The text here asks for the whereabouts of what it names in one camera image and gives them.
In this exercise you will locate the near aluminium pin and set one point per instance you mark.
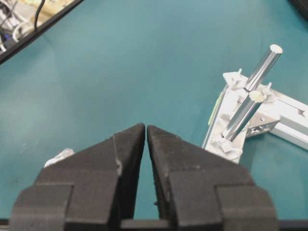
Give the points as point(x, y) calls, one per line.
point(244, 113)

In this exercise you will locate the aluminium extrusion frame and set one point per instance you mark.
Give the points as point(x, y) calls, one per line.
point(279, 114)

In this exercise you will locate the aluminium pin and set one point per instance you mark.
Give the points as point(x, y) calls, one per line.
point(244, 113)
point(263, 67)

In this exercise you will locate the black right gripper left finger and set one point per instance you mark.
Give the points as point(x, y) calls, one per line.
point(92, 190)

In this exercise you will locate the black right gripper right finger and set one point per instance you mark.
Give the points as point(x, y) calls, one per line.
point(200, 191)

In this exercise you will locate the black table edge rail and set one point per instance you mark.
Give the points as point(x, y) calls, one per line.
point(24, 42)

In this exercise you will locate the far aluminium pin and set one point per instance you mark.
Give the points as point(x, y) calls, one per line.
point(263, 67)

